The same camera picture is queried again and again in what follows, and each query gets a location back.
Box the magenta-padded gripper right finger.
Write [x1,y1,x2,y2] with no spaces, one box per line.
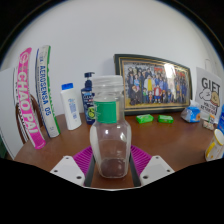
[128,144,176,188]

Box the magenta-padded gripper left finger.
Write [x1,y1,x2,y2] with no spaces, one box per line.
[49,145,98,188]

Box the clear green-labelled drink bottle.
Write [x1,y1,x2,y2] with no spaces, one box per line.
[89,74,133,179]

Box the white bottle with blue cap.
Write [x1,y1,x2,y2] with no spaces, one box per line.
[60,82,83,131]

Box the blue tissue pack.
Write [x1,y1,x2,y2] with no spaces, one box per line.
[180,105,202,124]

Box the dark blue pump bottle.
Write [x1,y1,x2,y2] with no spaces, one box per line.
[80,71,97,126]

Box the white and green shuttlecock tube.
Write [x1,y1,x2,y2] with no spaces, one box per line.
[34,44,62,139]

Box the pink shuttlecock tube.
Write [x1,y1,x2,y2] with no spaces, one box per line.
[14,47,47,150]

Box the framed group photo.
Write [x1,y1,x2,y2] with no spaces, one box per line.
[113,53,193,116]

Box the white printed paper gift bag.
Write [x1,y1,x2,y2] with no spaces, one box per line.
[194,59,223,124]

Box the white mug with yellow handle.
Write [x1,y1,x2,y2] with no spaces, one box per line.
[204,128,224,162]

